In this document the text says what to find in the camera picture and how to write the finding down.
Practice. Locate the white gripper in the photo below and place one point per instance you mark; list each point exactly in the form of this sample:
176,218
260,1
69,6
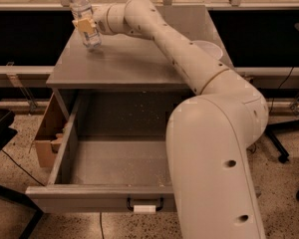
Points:
101,23

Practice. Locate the clear plastic water bottle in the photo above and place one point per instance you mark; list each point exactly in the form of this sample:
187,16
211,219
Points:
83,9

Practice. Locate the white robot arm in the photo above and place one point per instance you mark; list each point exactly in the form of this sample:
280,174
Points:
206,135

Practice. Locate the grey drawer cabinet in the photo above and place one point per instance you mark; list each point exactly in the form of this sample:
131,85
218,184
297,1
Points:
131,69

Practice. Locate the open grey top drawer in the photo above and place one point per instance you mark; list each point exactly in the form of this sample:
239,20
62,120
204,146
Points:
107,155

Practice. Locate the brown cardboard box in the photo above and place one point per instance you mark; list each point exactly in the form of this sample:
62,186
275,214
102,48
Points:
49,134

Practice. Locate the white ceramic bowl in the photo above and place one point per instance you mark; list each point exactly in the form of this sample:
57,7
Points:
210,48

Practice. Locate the black stand at left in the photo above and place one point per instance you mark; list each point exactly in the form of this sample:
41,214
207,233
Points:
14,217

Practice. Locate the metal rail frame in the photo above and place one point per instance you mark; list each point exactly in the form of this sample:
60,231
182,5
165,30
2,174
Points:
20,73

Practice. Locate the black drawer handle with tag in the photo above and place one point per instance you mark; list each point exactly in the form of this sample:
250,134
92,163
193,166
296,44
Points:
145,206

